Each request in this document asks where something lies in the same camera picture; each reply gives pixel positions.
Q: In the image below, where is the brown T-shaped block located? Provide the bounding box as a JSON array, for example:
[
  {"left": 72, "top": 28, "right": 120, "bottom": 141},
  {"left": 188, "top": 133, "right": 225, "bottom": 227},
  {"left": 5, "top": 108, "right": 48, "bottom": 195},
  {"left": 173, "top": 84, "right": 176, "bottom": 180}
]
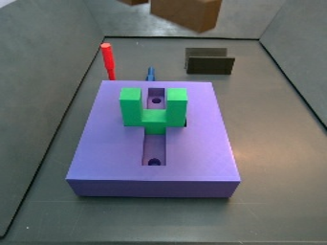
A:
[{"left": 118, "top": 0, "right": 222, "bottom": 33}]

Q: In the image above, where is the purple base board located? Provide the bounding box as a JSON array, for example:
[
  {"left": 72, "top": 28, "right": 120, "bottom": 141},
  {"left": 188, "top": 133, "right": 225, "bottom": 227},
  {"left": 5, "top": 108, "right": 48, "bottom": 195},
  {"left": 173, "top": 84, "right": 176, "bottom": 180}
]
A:
[{"left": 66, "top": 80, "right": 240, "bottom": 198}]

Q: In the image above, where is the green U-shaped block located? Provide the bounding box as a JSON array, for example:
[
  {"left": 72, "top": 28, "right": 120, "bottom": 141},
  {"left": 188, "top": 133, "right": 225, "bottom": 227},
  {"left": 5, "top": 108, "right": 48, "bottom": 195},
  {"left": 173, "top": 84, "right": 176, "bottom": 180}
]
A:
[{"left": 118, "top": 88, "right": 188, "bottom": 135}]

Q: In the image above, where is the blue peg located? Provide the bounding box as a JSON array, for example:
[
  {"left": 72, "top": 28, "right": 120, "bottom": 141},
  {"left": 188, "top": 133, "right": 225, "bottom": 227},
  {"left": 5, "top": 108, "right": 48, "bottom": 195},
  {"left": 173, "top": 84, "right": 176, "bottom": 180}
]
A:
[{"left": 145, "top": 66, "right": 156, "bottom": 81}]

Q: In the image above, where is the red hexagonal peg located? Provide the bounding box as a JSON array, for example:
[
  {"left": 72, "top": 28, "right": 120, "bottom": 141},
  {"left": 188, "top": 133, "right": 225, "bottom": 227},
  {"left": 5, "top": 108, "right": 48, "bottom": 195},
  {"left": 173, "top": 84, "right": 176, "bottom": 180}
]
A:
[{"left": 101, "top": 43, "right": 116, "bottom": 80}]

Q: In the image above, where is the black angle bracket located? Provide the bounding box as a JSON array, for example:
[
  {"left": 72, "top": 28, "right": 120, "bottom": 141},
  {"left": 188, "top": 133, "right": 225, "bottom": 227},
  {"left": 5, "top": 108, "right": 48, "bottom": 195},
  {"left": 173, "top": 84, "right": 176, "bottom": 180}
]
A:
[{"left": 185, "top": 48, "right": 234, "bottom": 75}]

